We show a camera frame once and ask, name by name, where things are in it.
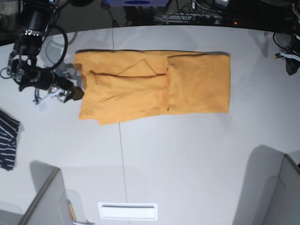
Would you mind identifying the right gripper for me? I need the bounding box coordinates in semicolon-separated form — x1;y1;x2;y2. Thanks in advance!
47;72;84;101

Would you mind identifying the orange yellow T-shirt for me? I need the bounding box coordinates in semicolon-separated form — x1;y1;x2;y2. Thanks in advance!
73;50;231;125

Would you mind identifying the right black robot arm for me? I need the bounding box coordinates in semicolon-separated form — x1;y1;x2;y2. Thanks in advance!
5;0;84;105

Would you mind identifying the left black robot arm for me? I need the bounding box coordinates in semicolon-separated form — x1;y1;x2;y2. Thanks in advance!
272;0;300;76

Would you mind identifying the navy white striped garment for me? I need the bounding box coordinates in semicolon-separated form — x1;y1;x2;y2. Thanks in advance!
0;111;20;171

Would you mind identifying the grey bin left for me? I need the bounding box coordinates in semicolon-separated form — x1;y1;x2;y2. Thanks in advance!
0;167;93;225

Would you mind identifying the grey bin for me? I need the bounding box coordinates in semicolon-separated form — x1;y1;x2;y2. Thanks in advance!
233;154;300;225
0;167;93;225

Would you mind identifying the white label plate on table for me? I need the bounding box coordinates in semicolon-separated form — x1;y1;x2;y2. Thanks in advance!
98;202;158;220

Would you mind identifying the grey bin right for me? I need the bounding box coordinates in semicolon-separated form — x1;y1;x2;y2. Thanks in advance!
233;154;300;225

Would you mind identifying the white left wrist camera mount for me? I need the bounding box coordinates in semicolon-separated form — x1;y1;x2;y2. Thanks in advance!
274;52;300;62

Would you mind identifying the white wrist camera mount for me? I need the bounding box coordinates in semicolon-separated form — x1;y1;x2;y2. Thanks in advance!
33;89;61;112
274;52;300;62

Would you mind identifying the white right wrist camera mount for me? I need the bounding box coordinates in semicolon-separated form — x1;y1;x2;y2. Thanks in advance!
33;89;61;112

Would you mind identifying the power strip with cables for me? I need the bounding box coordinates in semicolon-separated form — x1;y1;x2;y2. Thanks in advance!
154;13;222;25

